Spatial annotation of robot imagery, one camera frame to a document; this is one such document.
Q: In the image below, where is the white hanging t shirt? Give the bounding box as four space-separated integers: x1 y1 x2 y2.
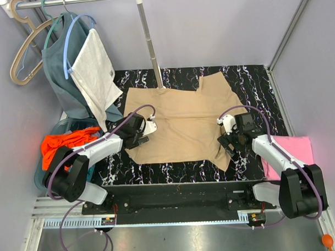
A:
70 29 122 132

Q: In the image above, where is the blue plastic laundry basket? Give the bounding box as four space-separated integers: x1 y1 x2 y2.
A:
34 118 103 193

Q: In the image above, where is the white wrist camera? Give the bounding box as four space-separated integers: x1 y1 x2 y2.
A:
143 119 157 136
216 114 236 134

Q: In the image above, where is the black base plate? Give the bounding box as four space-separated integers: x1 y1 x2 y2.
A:
82 181 275 227

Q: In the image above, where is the beige wooden hanger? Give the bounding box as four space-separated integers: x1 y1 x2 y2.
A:
9 0 53 85

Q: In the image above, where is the orange ball tool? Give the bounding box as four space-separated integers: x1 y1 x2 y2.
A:
322 234 334 251

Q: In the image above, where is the aluminium frame rail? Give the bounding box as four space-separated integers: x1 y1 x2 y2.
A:
263 0 320 73

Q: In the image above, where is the metal clothes rack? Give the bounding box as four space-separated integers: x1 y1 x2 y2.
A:
0 0 163 89

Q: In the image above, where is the light blue hanger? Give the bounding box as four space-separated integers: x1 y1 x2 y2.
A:
62 13 99 79

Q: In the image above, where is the orange t shirt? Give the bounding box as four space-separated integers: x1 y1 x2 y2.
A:
41 126 101 171

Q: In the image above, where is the beige t shirt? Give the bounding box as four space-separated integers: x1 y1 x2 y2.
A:
124 72 247 171

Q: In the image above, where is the purple cable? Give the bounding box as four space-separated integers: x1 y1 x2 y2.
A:
44 103 161 251
216 102 325 232

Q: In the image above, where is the grey-green hanging t shirt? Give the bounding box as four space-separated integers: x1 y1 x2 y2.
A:
40 10 123 126

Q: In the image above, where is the green hanger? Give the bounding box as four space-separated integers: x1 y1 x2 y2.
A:
41 0 62 50

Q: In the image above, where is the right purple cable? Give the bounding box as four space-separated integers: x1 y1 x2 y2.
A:
216 102 325 232

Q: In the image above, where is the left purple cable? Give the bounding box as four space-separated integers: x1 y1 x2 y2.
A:
44 103 161 251

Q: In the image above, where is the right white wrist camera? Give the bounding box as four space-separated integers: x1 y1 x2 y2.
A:
216 114 236 134

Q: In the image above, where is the folded pink t shirt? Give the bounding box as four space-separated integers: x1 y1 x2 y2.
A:
261 135 314 181

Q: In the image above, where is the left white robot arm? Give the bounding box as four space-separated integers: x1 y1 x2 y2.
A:
42 113 157 214

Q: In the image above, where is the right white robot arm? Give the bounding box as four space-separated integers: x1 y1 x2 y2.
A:
217 113 328 219

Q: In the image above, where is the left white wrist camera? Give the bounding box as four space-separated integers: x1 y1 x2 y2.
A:
143 119 157 136

